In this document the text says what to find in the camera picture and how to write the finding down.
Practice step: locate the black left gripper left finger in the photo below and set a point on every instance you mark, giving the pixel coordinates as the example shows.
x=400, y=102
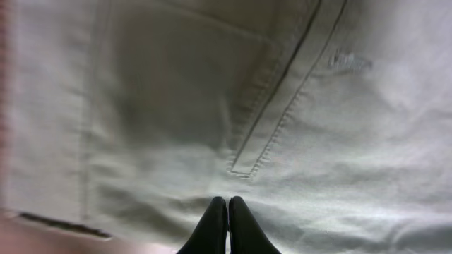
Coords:
x=209, y=236

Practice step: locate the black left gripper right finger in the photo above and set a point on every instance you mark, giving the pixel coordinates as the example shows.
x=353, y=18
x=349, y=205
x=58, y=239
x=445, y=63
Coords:
x=246, y=236

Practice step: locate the khaki beige shorts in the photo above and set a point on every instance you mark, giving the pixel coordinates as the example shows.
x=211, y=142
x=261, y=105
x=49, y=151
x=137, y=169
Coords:
x=331, y=119

